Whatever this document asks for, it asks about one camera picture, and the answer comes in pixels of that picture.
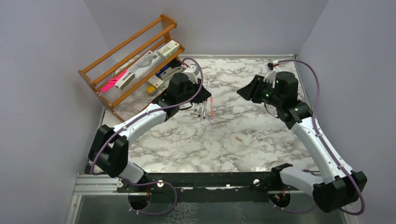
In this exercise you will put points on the beige deli staples box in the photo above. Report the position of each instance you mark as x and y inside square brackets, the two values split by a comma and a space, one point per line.
[156, 82]

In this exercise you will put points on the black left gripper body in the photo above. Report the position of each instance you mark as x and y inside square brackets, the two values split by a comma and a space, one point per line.
[192, 89]

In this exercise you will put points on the green white deli box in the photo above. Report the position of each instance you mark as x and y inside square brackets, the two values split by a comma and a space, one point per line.
[168, 49]

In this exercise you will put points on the white blue tip marker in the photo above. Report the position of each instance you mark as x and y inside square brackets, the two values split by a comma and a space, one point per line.
[204, 110]

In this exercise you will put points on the yellow grey eraser block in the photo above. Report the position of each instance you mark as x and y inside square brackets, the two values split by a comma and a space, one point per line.
[151, 90]

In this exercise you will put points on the long white printed box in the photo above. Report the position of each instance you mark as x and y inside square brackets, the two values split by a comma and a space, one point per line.
[144, 64]

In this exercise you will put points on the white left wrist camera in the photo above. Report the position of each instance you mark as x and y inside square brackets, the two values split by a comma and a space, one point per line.
[192, 72]

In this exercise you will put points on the thin white black pen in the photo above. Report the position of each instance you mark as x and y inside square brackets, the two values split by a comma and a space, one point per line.
[200, 113]

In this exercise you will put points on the blue grey stapler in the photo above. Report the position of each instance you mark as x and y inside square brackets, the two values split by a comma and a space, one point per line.
[168, 70]

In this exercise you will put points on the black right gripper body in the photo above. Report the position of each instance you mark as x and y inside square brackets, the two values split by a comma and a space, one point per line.
[265, 91]

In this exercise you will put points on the pink highlighter marker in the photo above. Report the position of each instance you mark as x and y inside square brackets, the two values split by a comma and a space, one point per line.
[112, 82]

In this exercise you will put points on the wooden shelf rack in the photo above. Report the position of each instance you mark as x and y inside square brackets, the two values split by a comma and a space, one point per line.
[124, 104]

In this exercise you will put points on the beige pen cap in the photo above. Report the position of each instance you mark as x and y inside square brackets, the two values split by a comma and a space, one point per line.
[239, 139]

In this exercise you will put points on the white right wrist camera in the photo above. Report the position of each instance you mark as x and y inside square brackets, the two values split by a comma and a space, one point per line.
[272, 68]

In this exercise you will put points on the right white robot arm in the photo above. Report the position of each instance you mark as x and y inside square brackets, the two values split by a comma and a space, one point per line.
[338, 184]

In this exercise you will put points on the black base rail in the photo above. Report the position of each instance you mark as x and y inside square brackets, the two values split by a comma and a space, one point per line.
[203, 187]

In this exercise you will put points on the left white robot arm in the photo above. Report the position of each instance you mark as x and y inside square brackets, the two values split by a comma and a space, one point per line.
[109, 150]

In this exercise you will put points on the orange pen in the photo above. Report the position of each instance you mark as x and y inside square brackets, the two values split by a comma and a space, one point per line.
[212, 107]

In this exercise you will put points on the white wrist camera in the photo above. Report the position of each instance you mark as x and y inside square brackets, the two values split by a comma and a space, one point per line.
[192, 72]
[272, 68]

